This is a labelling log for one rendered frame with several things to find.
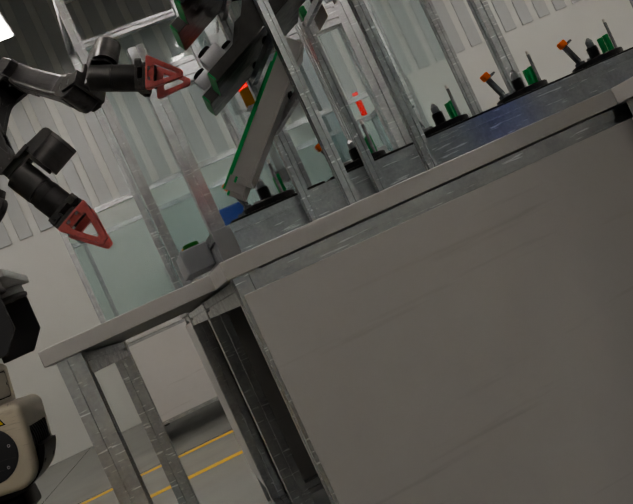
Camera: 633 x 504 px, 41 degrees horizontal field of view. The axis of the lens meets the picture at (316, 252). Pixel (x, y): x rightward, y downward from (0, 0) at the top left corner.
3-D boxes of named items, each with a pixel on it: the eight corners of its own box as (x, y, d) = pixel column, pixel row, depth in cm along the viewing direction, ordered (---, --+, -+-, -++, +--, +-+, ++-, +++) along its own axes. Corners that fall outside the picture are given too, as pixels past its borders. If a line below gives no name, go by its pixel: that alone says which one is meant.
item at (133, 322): (44, 368, 142) (37, 352, 142) (104, 349, 231) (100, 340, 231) (409, 201, 153) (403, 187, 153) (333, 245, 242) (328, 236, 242)
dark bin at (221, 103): (210, 104, 173) (183, 80, 173) (215, 116, 186) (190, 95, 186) (299, 2, 174) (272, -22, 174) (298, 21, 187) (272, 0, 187)
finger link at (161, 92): (191, 68, 185) (149, 68, 185) (186, 61, 178) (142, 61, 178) (192, 99, 185) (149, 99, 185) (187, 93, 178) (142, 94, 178)
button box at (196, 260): (189, 275, 199) (178, 251, 199) (185, 282, 219) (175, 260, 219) (216, 263, 200) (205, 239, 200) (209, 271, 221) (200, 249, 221)
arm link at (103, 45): (90, 115, 185) (57, 93, 179) (97, 77, 191) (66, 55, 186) (126, 90, 179) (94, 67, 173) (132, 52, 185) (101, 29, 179)
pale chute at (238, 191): (243, 196, 172) (222, 188, 172) (245, 202, 185) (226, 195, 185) (291, 68, 173) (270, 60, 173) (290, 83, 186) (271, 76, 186)
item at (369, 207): (226, 281, 127) (218, 263, 127) (183, 315, 273) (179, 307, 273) (908, -27, 159) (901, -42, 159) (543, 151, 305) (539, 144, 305)
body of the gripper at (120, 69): (153, 67, 183) (118, 67, 183) (143, 57, 173) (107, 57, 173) (153, 97, 183) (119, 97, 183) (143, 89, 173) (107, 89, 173)
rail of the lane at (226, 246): (229, 273, 186) (209, 228, 186) (202, 296, 272) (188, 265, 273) (252, 263, 187) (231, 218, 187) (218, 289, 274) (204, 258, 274)
